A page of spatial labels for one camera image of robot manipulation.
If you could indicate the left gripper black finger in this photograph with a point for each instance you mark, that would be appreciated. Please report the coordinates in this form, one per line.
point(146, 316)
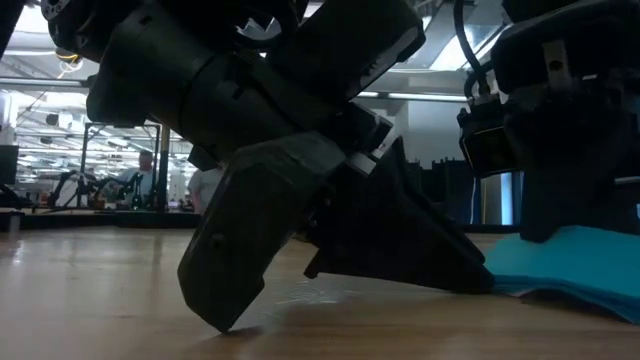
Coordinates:
point(240, 240)
point(390, 240)

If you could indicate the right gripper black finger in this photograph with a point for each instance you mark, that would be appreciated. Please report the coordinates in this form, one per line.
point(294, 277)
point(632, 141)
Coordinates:
point(550, 215)

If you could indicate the blue sticky note stack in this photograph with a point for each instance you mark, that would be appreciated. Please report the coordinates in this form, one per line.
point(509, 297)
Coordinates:
point(575, 265)

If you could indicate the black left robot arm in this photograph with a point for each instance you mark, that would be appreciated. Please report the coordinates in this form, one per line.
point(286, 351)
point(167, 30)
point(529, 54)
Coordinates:
point(145, 75)

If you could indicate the person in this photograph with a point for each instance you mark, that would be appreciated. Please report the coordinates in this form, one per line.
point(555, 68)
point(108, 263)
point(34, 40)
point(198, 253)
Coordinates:
point(145, 180)
point(205, 187)

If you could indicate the black partition panel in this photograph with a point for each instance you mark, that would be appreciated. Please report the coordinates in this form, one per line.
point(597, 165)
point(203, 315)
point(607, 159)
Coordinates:
point(450, 195)

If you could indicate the long ceiling light fixture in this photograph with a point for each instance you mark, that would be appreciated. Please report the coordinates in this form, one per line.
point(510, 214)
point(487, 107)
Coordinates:
point(425, 96)

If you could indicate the black monitor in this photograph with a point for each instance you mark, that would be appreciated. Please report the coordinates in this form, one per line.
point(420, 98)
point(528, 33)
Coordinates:
point(9, 165)

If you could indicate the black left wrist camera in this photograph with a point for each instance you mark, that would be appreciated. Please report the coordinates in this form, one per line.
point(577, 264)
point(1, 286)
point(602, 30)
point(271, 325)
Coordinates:
point(345, 45)

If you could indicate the black metal frame stand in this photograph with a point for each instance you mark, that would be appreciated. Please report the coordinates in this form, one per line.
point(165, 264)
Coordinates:
point(84, 165)

